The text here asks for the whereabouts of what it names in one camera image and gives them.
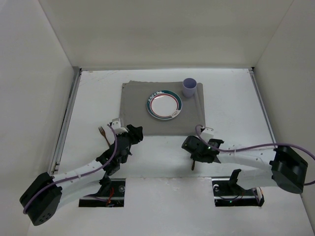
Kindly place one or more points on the grey cloth placemat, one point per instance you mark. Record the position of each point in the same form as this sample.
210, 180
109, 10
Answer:
133, 109

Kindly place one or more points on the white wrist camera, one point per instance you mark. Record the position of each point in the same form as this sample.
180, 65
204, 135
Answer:
206, 133
116, 125

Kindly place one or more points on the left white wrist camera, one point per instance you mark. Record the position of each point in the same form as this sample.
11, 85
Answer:
116, 125

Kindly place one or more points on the lilac plastic cup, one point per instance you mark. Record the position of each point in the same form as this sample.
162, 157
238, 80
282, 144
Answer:
189, 87

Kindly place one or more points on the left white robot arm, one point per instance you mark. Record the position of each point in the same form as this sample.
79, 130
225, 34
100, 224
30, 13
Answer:
47, 193

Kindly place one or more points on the brown wooden fork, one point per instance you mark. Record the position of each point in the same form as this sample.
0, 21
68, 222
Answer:
103, 133

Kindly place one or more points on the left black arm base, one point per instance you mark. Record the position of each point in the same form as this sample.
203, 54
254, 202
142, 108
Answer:
113, 197

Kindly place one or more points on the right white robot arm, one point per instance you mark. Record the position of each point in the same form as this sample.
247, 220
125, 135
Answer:
277, 165

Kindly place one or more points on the brown wooden spoon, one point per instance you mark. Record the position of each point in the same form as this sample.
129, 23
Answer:
193, 165

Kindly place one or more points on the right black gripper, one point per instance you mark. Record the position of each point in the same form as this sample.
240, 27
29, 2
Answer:
197, 153

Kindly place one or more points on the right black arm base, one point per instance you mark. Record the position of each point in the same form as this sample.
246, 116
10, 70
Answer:
228, 194

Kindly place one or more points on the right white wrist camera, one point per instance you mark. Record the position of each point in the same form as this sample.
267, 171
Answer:
206, 133

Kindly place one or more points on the white plate green red rim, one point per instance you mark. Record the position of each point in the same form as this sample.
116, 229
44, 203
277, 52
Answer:
164, 105

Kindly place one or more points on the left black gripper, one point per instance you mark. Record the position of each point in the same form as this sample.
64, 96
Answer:
134, 134

